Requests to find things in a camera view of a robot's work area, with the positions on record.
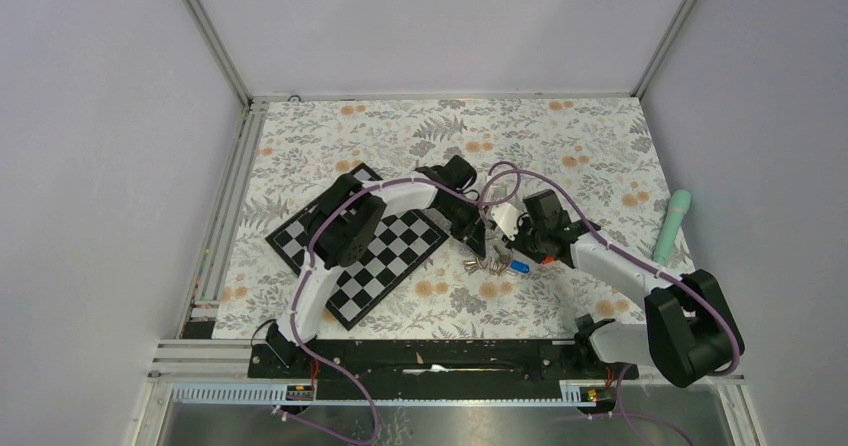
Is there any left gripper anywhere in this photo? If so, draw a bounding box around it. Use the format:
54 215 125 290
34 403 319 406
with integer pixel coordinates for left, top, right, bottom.
435 195 489 259

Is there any silver keyring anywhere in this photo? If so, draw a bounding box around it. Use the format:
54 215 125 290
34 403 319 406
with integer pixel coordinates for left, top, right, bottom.
463 233 514 276

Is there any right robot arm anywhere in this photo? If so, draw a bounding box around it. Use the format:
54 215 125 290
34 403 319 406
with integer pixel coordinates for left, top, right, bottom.
492 190 745 388

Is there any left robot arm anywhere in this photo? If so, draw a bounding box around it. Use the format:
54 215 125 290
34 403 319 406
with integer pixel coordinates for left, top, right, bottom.
266 155 487 377

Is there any black white chessboard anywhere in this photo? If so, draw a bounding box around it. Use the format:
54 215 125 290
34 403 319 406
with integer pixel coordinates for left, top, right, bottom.
265 162 450 332

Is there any floral patterned mat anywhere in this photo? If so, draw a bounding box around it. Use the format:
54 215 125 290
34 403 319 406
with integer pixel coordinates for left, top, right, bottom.
213 97 671 339

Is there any mint green object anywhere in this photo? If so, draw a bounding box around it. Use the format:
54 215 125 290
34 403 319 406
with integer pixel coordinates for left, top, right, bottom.
652 189 692 265

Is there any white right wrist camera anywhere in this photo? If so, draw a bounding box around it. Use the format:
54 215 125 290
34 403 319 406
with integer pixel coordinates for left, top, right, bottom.
489 202 522 241

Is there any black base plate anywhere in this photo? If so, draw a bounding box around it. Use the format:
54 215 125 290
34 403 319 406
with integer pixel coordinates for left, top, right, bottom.
247 339 639 402

